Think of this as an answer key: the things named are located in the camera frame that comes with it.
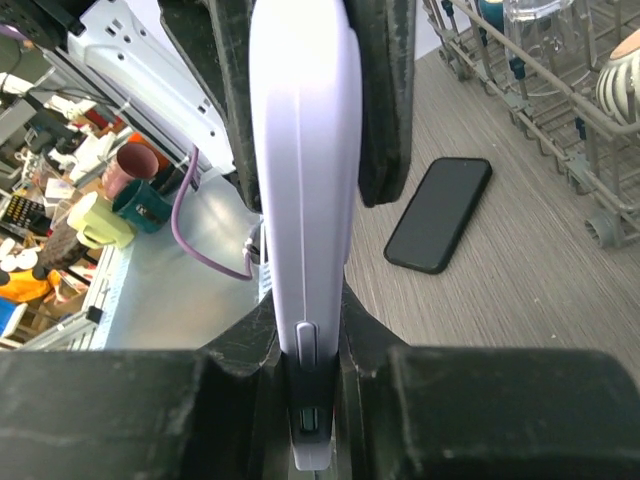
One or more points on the yellow mug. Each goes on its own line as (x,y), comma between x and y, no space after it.
(96,225)

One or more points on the teal mug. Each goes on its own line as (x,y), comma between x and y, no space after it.
(142,206)

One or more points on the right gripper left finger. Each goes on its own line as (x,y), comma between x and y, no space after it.
(212,413)

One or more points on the grey wire dish rack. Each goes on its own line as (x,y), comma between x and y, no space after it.
(598,156)

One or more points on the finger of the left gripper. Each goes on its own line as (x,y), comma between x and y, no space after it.
(386,34)
(212,38)

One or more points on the pink cup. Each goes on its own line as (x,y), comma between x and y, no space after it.
(133,161)

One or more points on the clear glass cup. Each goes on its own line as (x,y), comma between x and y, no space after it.
(558,35)

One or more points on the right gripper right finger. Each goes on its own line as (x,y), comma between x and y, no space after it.
(421,412)

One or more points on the black phone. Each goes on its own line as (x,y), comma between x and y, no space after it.
(434,221)

